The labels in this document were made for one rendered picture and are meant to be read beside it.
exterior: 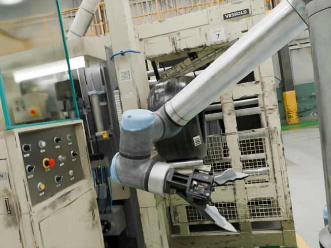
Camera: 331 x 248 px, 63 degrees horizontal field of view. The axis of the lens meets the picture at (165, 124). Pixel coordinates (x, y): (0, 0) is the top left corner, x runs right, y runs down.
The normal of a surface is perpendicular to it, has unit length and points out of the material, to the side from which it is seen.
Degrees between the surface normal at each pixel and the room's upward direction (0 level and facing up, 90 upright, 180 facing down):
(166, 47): 90
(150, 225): 90
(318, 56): 89
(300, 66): 90
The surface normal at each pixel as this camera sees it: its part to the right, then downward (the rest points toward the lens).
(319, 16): -0.94, 0.16
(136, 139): 0.11, 0.25
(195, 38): -0.23, 0.09
